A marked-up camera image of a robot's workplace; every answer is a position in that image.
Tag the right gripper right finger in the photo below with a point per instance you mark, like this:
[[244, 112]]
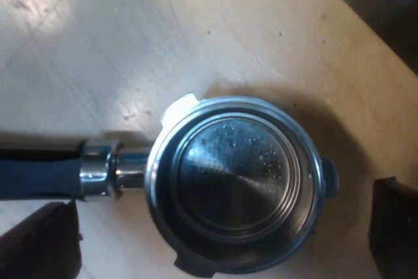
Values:
[[396, 230]]

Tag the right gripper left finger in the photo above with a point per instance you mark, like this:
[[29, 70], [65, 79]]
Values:
[[39, 246]]

